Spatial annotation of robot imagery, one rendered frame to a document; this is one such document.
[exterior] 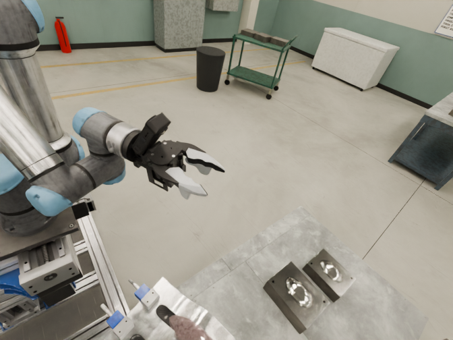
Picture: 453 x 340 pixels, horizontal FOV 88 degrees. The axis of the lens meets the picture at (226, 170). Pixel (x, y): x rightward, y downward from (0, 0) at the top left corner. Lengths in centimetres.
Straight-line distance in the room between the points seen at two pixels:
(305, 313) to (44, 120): 105
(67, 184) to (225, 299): 71
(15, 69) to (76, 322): 131
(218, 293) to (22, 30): 98
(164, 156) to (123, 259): 160
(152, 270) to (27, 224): 117
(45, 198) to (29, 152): 10
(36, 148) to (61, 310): 127
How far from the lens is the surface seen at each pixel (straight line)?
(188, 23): 612
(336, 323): 118
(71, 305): 175
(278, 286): 105
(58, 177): 61
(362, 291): 131
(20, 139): 61
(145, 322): 96
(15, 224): 96
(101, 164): 64
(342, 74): 667
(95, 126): 59
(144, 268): 198
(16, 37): 74
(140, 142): 49
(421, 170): 409
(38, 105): 81
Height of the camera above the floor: 178
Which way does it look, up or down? 41 degrees down
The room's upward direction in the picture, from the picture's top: 12 degrees clockwise
